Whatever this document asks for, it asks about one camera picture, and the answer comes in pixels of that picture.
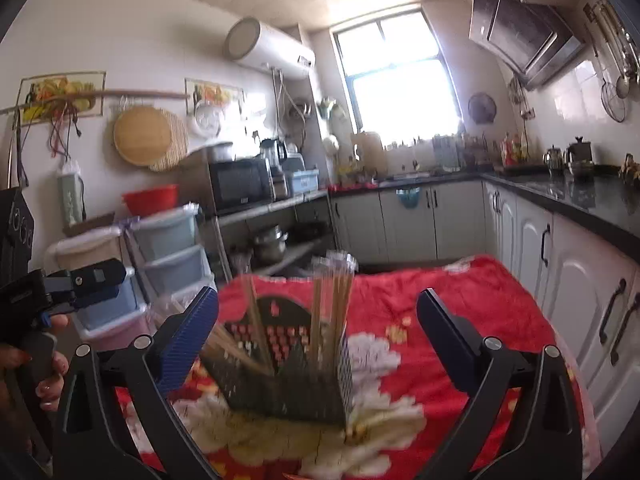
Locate white lower kitchen cabinets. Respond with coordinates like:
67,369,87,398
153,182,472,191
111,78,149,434
330,180,640,461

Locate large fruit wall picture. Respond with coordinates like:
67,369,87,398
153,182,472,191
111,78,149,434
19,71,107,123

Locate beige plastic jug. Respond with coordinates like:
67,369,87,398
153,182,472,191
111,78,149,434
351,131,388,178

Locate person's left hand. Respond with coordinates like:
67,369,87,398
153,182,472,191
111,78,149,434
35,314,71,412

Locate kitchen window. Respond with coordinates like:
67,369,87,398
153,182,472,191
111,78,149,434
331,7,463,133

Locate long wooden rod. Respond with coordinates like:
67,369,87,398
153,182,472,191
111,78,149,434
0,88,191,116

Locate black kitchen countertop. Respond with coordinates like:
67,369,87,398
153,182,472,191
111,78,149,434
327,162,640,261

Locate pale green hanging bag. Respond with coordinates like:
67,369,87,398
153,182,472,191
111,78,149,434
57,160,83,226

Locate white round plastic lid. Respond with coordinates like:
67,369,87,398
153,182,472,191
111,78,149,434
192,100,222,138

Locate dark green plastic utensil basket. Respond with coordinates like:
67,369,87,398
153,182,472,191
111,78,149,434
200,295,353,428

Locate round bamboo tray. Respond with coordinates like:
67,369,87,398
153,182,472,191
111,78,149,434
113,107,174,167

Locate metal shelf table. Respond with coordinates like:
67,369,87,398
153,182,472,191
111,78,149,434
212,190,333,281

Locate beige and blue drawer unit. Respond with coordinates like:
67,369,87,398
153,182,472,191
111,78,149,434
45,227,148,341

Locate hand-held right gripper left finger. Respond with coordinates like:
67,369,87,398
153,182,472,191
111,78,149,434
52,285,221,480

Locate wire mesh skimmer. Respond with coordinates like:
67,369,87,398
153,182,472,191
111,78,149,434
600,80,628,123

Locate red floral tablecloth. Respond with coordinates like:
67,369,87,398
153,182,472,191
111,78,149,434
115,255,586,480

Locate steel pot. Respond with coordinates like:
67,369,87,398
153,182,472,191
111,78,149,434
252,225,290,263

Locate black range hood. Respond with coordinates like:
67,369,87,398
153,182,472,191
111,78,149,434
468,0,586,91

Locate small round black fan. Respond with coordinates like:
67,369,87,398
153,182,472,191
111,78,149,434
467,92,498,125

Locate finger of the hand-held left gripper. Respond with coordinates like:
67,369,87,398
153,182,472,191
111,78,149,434
42,259,127,311

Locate grey-blue drawer unit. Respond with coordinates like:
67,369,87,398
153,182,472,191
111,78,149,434
127,205,216,301

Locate black blender jug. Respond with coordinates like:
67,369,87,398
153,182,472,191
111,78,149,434
260,138,288,171

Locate blue plastic box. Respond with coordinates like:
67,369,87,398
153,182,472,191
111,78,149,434
285,169,321,195

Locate pile of chopsticks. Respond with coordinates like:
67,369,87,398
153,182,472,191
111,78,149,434
205,250,358,376

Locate row of condiment bottles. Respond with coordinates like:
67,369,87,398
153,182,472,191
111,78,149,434
500,132,531,166

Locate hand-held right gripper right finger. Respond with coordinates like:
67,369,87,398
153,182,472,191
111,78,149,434
416,288,583,480

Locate red plastic basin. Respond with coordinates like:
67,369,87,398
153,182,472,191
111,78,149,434
122,184,180,216

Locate round woven straw mat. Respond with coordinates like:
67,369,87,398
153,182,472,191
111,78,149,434
147,110,190,172

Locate row of hanging metal ladles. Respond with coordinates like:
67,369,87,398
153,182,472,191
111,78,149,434
585,0,640,101

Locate small fruit wall picture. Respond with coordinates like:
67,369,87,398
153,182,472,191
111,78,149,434
185,77,246,116

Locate white water heater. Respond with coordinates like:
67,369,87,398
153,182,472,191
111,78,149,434
223,16,317,81

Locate black microwave oven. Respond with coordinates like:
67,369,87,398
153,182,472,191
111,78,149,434
207,157,275,213

